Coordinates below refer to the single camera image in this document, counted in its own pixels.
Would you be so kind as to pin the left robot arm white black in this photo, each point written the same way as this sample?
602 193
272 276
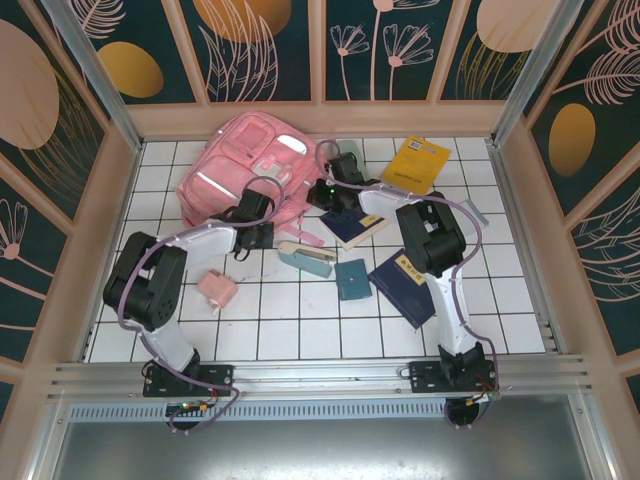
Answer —
170 345

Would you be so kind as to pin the aluminium corner post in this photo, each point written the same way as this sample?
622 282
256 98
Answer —
535 75
95 80

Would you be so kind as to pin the small thick navy book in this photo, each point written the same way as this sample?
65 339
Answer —
350 230

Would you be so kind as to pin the large navy book yellow label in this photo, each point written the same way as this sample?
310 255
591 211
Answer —
400 287

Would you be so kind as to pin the teal snap wallet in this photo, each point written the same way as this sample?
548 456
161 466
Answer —
354 281

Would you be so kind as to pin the beige and teal stapler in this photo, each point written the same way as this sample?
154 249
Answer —
305 260

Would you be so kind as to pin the aluminium mounting rail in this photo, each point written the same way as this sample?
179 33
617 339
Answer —
320 372

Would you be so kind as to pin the pink student backpack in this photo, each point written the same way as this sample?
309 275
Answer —
225 165

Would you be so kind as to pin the grey metal sheet panel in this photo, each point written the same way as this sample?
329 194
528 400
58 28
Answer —
320 450

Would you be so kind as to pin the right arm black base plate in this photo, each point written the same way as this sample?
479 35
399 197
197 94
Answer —
425 377

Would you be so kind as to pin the yellow paperback book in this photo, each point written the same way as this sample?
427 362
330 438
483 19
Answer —
415 162

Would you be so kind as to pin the aluminium side rail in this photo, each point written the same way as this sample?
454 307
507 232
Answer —
527 250

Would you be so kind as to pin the small pink box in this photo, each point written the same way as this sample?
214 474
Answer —
216 291

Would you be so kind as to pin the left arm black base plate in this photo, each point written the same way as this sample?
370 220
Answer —
220 380

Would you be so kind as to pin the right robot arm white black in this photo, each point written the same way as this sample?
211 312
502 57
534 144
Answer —
452 320

